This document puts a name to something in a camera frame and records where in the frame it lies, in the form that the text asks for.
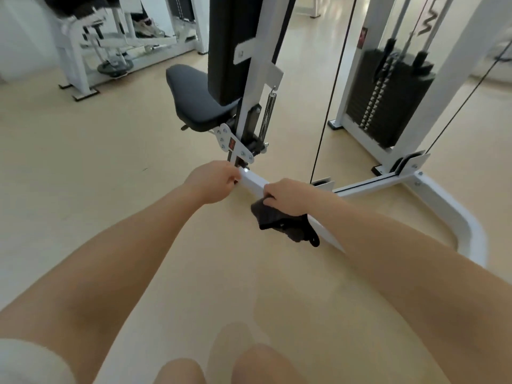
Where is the person's right hand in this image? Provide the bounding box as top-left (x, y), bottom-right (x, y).
top-left (262, 178), bottom-right (322, 219)

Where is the person's left hand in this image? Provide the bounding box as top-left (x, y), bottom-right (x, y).
top-left (182, 160), bottom-right (243, 205)

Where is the dark grey cleaning cloth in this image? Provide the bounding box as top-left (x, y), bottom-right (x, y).
top-left (251, 197), bottom-right (321, 247)

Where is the white gym machine frame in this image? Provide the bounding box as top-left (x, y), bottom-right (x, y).
top-left (207, 0), bottom-right (512, 268)

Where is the person's left forearm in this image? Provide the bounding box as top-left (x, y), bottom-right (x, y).
top-left (0, 183), bottom-right (209, 384)

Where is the person's right forearm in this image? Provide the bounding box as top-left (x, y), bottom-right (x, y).
top-left (314, 191), bottom-right (512, 384)

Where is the person's right leg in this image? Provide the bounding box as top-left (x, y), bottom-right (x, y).
top-left (231, 343), bottom-right (297, 384)

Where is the person's leg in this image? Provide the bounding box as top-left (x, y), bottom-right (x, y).
top-left (154, 357), bottom-right (207, 384)
top-left (231, 343), bottom-right (297, 384)

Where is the person's left leg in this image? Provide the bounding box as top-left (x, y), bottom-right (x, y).
top-left (154, 357), bottom-right (207, 384)

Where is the black padded seat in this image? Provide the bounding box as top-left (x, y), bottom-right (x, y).
top-left (166, 63), bottom-right (241, 132)

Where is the metal coil spring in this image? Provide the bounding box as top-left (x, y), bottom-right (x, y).
top-left (258, 90), bottom-right (279, 142)

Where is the black weight stack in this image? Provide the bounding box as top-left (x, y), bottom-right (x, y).
top-left (166, 0), bottom-right (197, 22)
top-left (346, 47), bottom-right (437, 149)

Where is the grey weight plate disc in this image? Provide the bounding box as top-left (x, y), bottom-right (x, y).
top-left (97, 58), bottom-right (135, 78)

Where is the chrome guide rod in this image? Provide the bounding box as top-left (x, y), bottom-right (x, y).
top-left (412, 0), bottom-right (457, 73)
top-left (383, 0), bottom-right (413, 65)

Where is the white shirt sleeve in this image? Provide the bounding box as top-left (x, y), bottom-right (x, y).
top-left (0, 338), bottom-right (77, 384)

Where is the black steel machine cable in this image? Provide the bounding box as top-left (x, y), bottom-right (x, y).
top-left (310, 0), bottom-right (359, 185)
top-left (423, 39), bottom-right (512, 155)

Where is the white bench frame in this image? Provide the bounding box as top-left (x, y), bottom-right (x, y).
top-left (39, 0), bottom-right (210, 101)

